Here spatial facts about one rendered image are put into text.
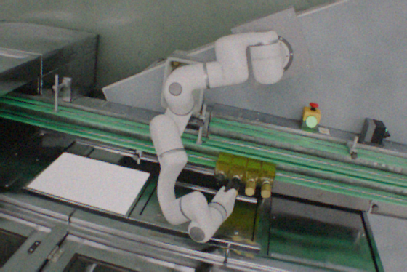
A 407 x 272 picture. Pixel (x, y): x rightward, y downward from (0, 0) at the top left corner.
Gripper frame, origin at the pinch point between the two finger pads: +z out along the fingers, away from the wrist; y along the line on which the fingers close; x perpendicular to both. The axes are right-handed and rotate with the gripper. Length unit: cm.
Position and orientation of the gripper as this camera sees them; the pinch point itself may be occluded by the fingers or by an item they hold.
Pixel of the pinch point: (232, 191)
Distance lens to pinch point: 142.4
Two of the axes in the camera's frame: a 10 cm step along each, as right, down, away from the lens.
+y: 1.4, -9.1, -4.0
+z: 4.2, -3.1, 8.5
